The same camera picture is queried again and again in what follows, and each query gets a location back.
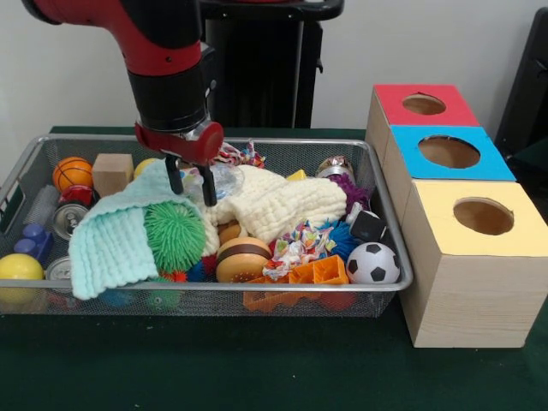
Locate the small green spiky ball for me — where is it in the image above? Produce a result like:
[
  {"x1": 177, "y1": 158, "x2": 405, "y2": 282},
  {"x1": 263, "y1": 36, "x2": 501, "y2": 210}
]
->
[{"x1": 143, "y1": 201, "x2": 209, "y2": 274}]

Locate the clear shallow bin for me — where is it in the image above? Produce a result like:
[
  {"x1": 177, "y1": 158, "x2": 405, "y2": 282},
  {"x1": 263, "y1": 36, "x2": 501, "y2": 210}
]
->
[{"x1": 0, "y1": 134, "x2": 414, "y2": 318}]

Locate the pale wooden block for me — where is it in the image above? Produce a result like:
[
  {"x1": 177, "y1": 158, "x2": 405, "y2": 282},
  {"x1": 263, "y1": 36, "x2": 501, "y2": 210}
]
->
[{"x1": 92, "y1": 153, "x2": 134, "y2": 199}]

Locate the black and white soccer ball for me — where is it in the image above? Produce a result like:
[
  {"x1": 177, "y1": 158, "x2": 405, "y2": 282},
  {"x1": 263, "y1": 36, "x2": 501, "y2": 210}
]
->
[{"x1": 347, "y1": 242, "x2": 401, "y2": 285}]

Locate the orange plastic toy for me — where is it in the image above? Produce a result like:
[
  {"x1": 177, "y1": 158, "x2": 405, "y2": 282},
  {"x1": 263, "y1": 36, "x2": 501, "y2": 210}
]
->
[{"x1": 244, "y1": 254, "x2": 350, "y2": 311}]

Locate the toy burger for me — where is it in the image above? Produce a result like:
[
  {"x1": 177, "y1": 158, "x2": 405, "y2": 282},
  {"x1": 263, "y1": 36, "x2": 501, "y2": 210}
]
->
[{"x1": 215, "y1": 237, "x2": 272, "y2": 283}]

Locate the mint green cloth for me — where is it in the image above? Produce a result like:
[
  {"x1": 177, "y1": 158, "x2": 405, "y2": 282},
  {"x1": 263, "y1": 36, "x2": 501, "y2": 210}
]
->
[{"x1": 68, "y1": 160, "x2": 217, "y2": 301}]

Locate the wooden box with three holes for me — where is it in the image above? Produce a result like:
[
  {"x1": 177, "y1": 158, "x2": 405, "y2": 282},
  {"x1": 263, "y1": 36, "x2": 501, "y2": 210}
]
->
[{"x1": 366, "y1": 83, "x2": 548, "y2": 349}]

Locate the silver can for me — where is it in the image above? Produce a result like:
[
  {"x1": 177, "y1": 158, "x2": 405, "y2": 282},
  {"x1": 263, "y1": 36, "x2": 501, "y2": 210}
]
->
[{"x1": 53, "y1": 203, "x2": 90, "y2": 241}]

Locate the dark green table cloth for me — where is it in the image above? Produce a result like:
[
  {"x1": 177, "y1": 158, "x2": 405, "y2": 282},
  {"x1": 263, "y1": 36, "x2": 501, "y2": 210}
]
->
[{"x1": 0, "y1": 126, "x2": 548, "y2": 411}]

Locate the small orange basketball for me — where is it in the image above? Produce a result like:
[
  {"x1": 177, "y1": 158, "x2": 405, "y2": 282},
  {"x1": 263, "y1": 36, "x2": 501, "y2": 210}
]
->
[{"x1": 52, "y1": 157, "x2": 94, "y2": 192}]

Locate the yellow ball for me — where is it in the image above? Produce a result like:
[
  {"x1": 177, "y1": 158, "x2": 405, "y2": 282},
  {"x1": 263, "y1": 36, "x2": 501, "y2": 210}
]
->
[{"x1": 0, "y1": 253, "x2": 45, "y2": 306}]

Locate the purple plastic toy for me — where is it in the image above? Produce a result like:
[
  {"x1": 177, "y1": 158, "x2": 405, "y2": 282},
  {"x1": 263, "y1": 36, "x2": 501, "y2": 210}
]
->
[{"x1": 12, "y1": 223, "x2": 54, "y2": 264}]

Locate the black stand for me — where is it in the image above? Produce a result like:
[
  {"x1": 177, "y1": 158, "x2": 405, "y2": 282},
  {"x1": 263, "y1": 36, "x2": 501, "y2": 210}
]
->
[{"x1": 495, "y1": 7, "x2": 548, "y2": 172}]

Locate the colourful dotted packet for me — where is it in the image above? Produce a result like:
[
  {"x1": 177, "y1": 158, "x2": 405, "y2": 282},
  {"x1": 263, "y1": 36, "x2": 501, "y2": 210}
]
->
[{"x1": 264, "y1": 220, "x2": 337, "y2": 281}]

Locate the cream yellow cloth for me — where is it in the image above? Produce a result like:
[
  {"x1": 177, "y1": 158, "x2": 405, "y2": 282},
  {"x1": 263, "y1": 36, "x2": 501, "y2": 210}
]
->
[{"x1": 201, "y1": 166, "x2": 348, "y2": 247}]

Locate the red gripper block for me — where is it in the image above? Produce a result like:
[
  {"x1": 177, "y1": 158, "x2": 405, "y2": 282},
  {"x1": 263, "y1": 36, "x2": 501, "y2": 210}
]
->
[{"x1": 134, "y1": 120, "x2": 225, "y2": 208}]

